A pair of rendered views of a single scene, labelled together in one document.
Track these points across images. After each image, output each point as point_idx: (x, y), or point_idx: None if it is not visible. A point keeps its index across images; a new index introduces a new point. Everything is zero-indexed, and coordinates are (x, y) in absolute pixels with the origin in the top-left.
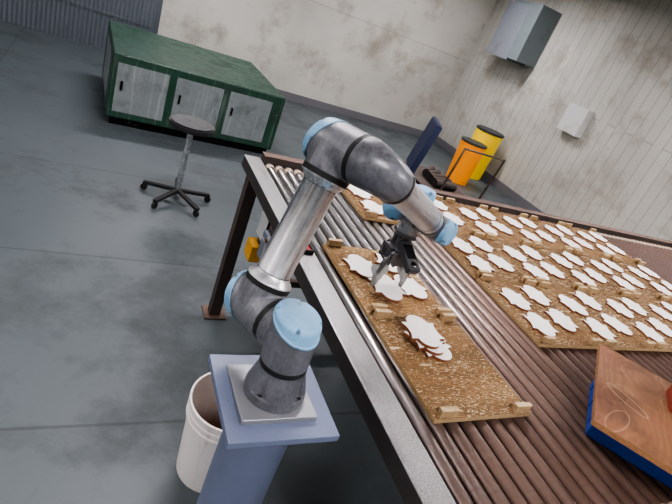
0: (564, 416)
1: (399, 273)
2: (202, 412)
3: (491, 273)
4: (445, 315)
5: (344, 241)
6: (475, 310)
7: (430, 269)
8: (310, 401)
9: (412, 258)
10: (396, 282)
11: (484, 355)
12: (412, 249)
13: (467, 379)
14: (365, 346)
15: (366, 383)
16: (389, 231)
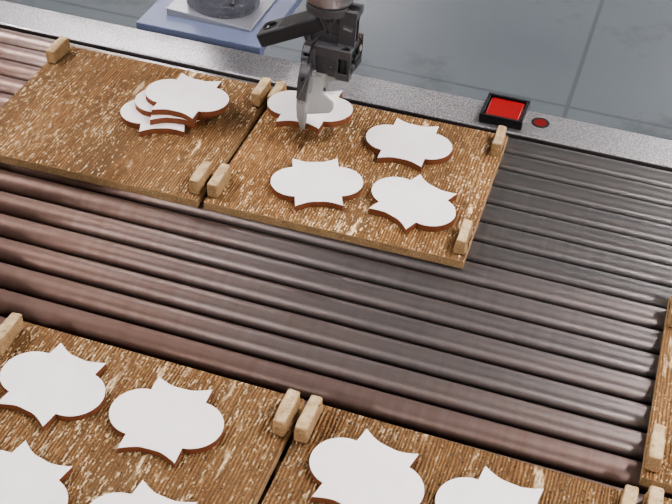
0: None
1: (318, 107)
2: None
3: (309, 482)
4: (202, 162)
5: (532, 195)
6: (200, 290)
7: (388, 313)
8: (188, 13)
9: (282, 22)
10: (313, 122)
11: (93, 195)
12: (298, 20)
13: (76, 115)
14: (222, 68)
15: (166, 37)
16: (603, 341)
